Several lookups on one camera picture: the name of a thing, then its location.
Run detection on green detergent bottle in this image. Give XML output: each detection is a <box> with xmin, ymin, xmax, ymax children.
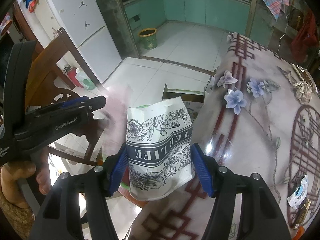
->
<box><xmin>75</xmin><ymin>68</ymin><xmax>95</xmax><ymax>90</ymax></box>

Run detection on person left hand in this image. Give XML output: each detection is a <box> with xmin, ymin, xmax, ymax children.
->
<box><xmin>1</xmin><ymin>147</ymin><xmax>52</xmax><ymax>209</ymax></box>

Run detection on white barcode wrapper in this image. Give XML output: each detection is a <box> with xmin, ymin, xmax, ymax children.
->
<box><xmin>287</xmin><ymin>174</ymin><xmax>309</xmax><ymax>210</ymax></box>

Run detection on pink plastic bag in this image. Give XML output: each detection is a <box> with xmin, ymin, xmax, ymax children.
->
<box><xmin>100</xmin><ymin>85</ymin><xmax>133</xmax><ymax>160</ymax></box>

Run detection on red fire extinguisher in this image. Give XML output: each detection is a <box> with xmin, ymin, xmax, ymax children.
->
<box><xmin>63</xmin><ymin>65</ymin><xmax>83</xmax><ymax>88</ymax></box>

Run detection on red green plastic basin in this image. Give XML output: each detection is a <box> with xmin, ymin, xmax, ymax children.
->
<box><xmin>120</xmin><ymin>105</ymin><xmax>149</xmax><ymax>190</ymax></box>

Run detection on open cardboard box floor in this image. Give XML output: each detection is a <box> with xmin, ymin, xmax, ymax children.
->
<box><xmin>162</xmin><ymin>84</ymin><xmax>204</xmax><ymax>103</ymax></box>

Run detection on newspaper ball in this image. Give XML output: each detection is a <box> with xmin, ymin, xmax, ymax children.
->
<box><xmin>293</xmin><ymin>80</ymin><xmax>313</xmax><ymax>104</ymax></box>

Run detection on wooden chair left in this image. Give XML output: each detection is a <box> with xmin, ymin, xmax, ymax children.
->
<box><xmin>25</xmin><ymin>28</ymin><xmax>104</xmax><ymax>166</ymax></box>

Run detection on white refrigerator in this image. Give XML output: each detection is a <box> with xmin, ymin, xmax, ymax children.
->
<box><xmin>20</xmin><ymin>0</ymin><xmax>121</xmax><ymax>83</ymax></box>

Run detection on green yellow trash bin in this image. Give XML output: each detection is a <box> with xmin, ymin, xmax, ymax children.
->
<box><xmin>138</xmin><ymin>28</ymin><xmax>157</xmax><ymax>50</ymax></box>

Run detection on floral tablecloth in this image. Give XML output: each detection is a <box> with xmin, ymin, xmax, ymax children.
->
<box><xmin>129</xmin><ymin>34</ymin><xmax>319</xmax><ymax>239</ymax></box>

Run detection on teal kitchen cabinets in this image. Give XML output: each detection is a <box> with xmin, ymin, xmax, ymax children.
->
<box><xmin>124</xmin><ymin>0</ymin><xmax>250</xmax><ymax>35</ymax></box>

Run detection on floral paper cup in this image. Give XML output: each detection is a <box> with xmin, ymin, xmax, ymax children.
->
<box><xmin>126</xmin><ymin>97</ymin><xmax>194</xmax><ymax>202</ymax></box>

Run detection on red hanging garment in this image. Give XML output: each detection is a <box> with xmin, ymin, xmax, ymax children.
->
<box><xmin>291</xmin><ymin>9</ymin><xmax>319</xmax><ymax>63</ymax></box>

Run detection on dark gold cigarette box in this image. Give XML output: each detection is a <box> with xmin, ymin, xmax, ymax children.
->
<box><xmin>291</xmin><ymin>198</ymin><xmax>311</xmax><ymax>230</ymax></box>

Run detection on dark snack packet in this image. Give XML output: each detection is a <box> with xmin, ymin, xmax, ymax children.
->
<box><xmin>291</xmin><ymin>64</ymin><xmax>315</xmax><ymax>86</ymax></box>

